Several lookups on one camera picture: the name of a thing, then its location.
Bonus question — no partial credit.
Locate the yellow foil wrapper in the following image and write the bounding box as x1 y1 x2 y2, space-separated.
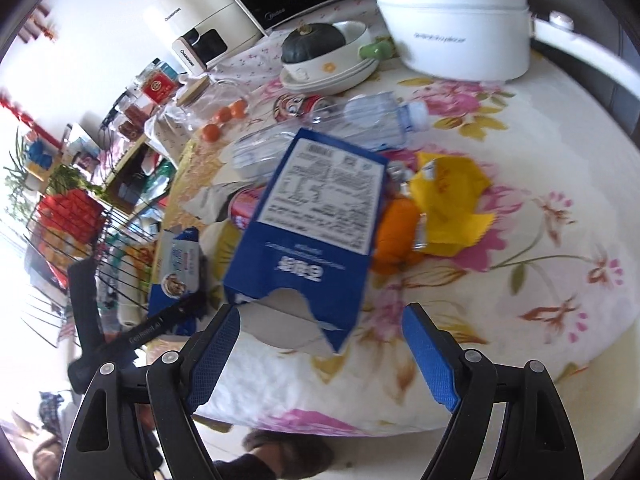
408 152 496 258

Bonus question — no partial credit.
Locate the large blue white carton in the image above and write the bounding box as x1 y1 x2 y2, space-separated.
224 129 387 356

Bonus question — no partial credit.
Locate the small orange fruit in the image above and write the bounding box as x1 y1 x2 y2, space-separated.
201 124 221 143
229 99 248 119
214 106 233 124

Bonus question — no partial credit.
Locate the white floral bowl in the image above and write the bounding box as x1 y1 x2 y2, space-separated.
280 21 395 93

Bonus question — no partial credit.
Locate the black wire rack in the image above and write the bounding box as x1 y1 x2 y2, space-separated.
25 188 158 346

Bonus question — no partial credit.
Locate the white electric cooking pot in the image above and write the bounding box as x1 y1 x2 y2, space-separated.
376 0 639 96

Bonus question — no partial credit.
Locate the glass pitcher with wooden lid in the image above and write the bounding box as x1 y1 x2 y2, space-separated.
164 77 250 134

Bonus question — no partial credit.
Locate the brown slipper foot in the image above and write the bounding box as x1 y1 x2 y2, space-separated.
243 429 335 479

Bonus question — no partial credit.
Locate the red soda can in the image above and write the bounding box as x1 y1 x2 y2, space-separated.
228 185 266 231
272 93 335 122

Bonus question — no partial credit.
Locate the dark green squash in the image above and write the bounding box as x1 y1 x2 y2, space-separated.
281 23 346 64

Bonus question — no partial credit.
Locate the small blue milk carton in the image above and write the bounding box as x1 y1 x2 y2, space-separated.
148 226 204 315

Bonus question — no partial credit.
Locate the cream air fryer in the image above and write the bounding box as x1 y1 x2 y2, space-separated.
158 0 265 76

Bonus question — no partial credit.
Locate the clear plastic water bottle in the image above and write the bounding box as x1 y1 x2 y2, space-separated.
303 92 431 152

